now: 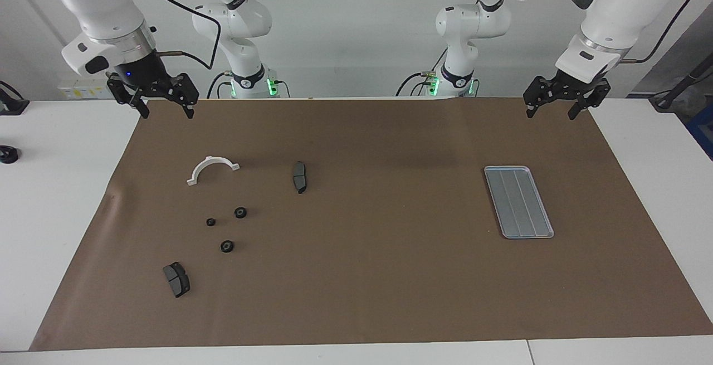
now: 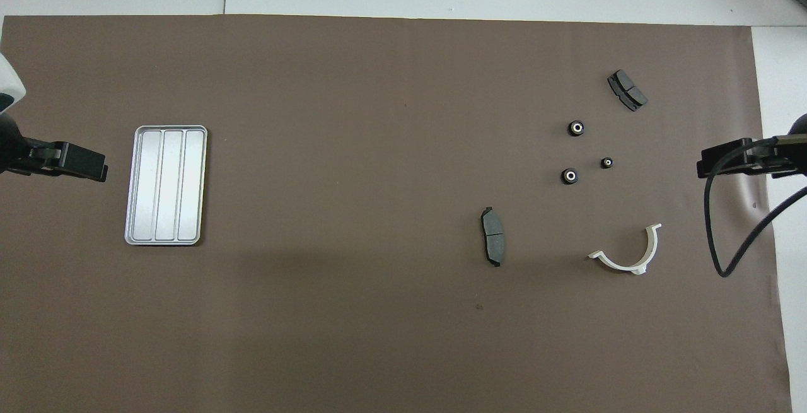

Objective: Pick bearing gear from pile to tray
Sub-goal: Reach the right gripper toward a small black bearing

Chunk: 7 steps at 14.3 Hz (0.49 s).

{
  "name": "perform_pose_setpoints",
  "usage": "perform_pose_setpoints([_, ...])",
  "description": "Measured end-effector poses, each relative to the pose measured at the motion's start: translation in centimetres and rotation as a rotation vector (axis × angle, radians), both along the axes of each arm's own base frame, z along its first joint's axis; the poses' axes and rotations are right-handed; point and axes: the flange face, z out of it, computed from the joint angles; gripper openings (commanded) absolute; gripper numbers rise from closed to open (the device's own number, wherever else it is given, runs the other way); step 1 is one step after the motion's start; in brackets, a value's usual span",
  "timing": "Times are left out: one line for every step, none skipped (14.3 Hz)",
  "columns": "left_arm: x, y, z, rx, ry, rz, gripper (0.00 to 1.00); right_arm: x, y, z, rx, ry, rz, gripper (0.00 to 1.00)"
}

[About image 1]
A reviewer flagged silver metal tray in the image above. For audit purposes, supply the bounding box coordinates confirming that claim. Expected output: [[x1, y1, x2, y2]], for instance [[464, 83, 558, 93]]
[[484, 166, 555, 240]]

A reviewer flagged black stand leg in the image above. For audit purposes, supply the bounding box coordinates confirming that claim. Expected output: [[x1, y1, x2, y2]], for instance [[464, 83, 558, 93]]
[[649, 53, 713, 112]]

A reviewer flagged blue crate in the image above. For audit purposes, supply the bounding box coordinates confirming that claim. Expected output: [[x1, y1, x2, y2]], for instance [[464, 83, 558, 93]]
[[685, 106, 713, 159]]

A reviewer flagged dark grey brake pad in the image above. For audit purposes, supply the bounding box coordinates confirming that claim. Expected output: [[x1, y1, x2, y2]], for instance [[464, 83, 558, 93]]
[[163, 262, 191, 299], [292, 161, 309, 194]]

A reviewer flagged black table clamp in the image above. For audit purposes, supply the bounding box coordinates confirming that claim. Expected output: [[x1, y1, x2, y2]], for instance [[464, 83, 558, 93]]
[[0, 81, 30, 116]]

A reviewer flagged brown paper table mat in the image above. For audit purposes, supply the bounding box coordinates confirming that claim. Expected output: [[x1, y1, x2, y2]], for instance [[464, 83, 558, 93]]
[[29, 96, 713, 352]]

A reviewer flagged black right base cable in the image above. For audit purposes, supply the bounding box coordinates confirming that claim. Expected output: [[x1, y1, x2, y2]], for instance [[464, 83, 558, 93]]
[[207, 71, 232, 99]]

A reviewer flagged black base cable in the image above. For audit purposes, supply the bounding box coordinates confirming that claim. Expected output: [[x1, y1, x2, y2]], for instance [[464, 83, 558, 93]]
[[207, 71, 232, 99], [395, 47, 449, 97]]

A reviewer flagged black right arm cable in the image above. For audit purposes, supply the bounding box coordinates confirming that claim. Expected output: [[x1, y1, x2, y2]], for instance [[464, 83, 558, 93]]
[[155, 0, 222, 70]]

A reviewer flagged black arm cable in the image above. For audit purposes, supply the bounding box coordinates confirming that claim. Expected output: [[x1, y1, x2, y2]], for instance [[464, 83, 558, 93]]
[[499, 0, 700, 65], [155, 0, 222, 70]]

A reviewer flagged white half-ring plastic clamp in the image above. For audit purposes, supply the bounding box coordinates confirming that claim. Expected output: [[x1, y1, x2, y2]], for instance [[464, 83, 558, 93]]
[[187, 155, 241, 187]]

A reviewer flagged white wall socket box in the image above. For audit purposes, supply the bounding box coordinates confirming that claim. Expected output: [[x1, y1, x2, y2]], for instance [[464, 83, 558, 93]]
[[57, 78, 112, 100]]

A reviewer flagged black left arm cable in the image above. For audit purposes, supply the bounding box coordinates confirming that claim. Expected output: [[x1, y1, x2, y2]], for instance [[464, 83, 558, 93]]
[[499, 0, 700, 65]]

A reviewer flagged black left base cable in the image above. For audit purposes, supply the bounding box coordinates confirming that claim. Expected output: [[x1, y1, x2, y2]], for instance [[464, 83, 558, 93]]
[[395, 47, 449, 97]]

